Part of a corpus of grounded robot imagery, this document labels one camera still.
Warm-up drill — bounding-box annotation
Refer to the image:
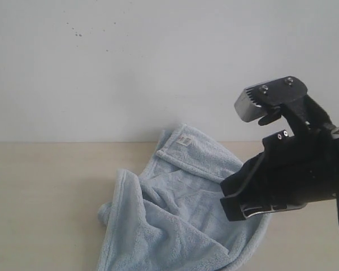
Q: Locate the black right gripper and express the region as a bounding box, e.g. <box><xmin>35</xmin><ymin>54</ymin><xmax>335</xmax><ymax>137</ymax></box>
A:
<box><xmin>220</xmin><ymin>127</ymin><xmax>339</xmax><ymax>221</ymax></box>

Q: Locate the light blue fleece towel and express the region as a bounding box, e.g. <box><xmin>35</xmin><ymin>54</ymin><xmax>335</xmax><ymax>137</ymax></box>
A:
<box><xmin>97</xmin><ymin>124</ymin><xmax>271</xmax><ymax>270</ymax></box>

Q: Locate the white barcode label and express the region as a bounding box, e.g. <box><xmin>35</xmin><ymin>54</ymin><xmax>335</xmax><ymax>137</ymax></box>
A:
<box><xmin>176</xmin><ymin>135</ymin><xmax>192</xmax><ymax>146</ymax></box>

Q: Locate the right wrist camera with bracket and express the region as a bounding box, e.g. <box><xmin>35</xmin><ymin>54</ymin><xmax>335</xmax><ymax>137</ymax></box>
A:
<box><xmin>234</xmin><ymin>76</ymin><xmax>334</xmax><ymax>136</ymax></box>

